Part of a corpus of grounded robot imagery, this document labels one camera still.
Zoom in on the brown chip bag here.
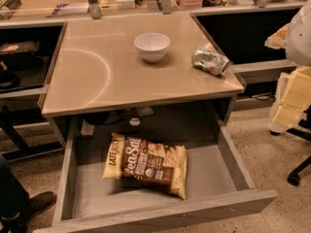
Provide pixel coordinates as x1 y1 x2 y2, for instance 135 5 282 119
102 133 187 199

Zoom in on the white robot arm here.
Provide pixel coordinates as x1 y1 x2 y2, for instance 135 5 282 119
264 0 311 133

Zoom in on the black office chair base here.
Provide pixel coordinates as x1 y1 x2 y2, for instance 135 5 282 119
269 111 311 187

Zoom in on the purple white paper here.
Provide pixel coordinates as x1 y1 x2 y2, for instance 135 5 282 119
52 3 89 17

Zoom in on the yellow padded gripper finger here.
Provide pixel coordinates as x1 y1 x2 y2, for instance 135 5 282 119
268 66 311 133

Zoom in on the coiled wire soldering stand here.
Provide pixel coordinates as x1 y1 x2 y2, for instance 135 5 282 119
0 0 21 20

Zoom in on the beige counter cabinet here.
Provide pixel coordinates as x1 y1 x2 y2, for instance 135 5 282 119
41 14 244 143

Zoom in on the white bowl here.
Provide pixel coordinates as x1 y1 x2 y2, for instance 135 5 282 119
134 33 170 62

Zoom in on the crushed silver can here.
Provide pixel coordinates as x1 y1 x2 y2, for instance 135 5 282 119
191 48 230 77

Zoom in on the dark trouser leg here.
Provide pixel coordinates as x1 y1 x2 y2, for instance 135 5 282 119
0 156 29 233

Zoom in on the open grey wooden drawer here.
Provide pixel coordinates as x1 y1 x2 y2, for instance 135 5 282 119
36 103 276 233

